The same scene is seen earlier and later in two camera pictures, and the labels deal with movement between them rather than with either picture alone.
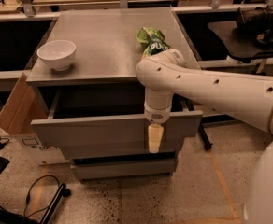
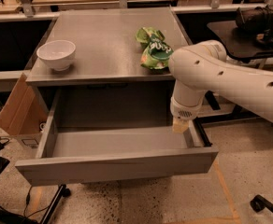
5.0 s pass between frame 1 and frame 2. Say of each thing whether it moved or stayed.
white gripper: moved
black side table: stayed
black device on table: stayed
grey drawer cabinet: stayed
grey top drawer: moved
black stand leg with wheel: stayed
